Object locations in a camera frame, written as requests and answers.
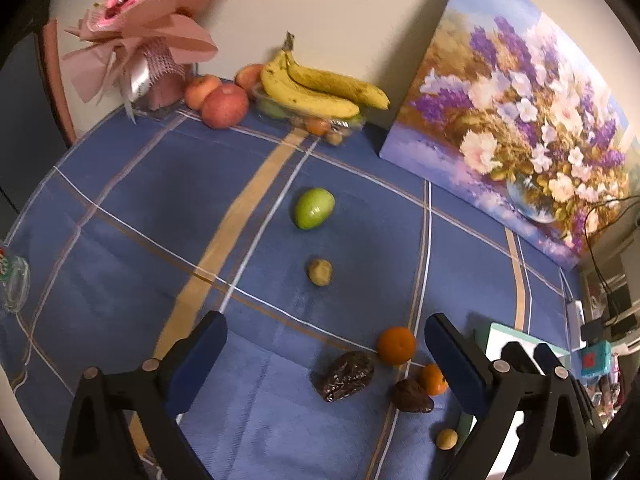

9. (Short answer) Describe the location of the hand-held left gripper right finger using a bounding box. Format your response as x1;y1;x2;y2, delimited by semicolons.
424;312;606;480

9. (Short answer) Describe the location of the pink flower bouquet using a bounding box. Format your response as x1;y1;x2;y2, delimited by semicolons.
62;0;236;123

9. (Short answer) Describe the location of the white power strip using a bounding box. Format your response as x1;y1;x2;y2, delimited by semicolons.
567;300;586;351

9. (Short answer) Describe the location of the dark wrinkled date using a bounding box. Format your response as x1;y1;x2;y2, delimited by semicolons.
320;351;376;403
391;378;435;414

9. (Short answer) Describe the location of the white chair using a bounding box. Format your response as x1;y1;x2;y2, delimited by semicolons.
597;230;640;351

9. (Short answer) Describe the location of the teal toy box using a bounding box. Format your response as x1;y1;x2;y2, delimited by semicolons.
579;341;613;386

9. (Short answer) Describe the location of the flower painting canvas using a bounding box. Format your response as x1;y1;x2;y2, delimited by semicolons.
379;0;632;268

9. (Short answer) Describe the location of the clear plastic fruit container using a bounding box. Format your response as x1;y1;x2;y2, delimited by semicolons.
251;84;367;147

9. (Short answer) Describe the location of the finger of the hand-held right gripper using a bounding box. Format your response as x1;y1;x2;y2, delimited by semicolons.
501;341;532;370
532;343;568;375

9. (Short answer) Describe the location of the red apple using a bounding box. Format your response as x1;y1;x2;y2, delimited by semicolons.
201;83;250;130
183;74;222;111
235;63;265;93

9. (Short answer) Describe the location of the glass ashtray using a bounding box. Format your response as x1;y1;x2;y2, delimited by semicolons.
0;242;32;313

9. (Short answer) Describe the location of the brown-green longan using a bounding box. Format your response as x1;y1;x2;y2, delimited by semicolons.
307;258;334;287

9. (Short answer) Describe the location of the small green jujube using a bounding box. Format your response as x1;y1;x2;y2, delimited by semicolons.
257;97;286;120

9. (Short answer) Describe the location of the brown chair back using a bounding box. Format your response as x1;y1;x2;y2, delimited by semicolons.
41;19;78;146

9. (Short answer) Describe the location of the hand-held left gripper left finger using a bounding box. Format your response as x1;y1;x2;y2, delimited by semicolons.
59;310;228;480

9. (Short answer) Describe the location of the white tray with green rim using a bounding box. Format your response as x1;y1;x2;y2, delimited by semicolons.
470;322;573;480

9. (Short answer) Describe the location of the black cable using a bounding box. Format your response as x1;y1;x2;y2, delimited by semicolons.
582;197;640;311

